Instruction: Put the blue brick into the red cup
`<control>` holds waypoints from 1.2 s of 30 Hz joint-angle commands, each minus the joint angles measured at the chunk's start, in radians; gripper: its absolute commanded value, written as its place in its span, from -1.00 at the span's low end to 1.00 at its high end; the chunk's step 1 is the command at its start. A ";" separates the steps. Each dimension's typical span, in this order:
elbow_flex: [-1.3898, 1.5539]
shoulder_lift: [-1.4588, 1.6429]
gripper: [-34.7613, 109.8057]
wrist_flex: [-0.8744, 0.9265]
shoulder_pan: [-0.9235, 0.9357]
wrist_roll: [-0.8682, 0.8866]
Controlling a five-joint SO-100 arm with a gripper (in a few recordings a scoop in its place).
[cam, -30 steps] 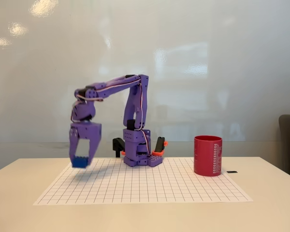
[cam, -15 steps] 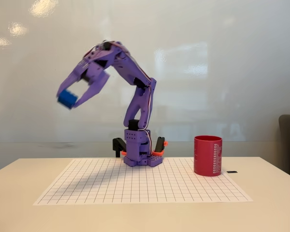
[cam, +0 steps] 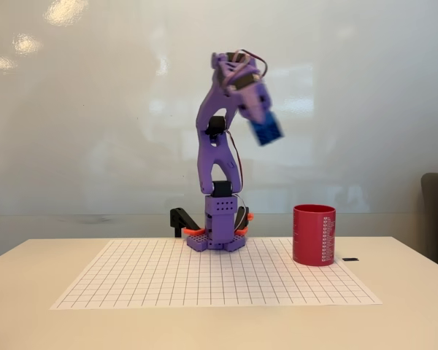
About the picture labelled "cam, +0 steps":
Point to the purple gripper with servo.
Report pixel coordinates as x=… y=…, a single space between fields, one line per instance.
x=255 y=108

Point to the blue toy brick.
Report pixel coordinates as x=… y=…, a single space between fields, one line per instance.
x=268 y=131

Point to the purple robot arm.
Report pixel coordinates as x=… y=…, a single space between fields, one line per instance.
x=208 y=153

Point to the red cup with white print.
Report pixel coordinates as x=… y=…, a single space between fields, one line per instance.
x=310 y=237

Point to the black and orange table clamp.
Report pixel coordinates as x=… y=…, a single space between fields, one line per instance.
x=178 y=217
x=242 y=220

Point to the small flat black object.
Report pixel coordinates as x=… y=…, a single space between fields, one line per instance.
x=350 y=259

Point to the white grid paper mat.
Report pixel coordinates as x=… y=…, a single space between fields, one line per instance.
x=211 y=284

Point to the dark grey chair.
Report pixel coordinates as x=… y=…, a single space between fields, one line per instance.
x=436 y=218

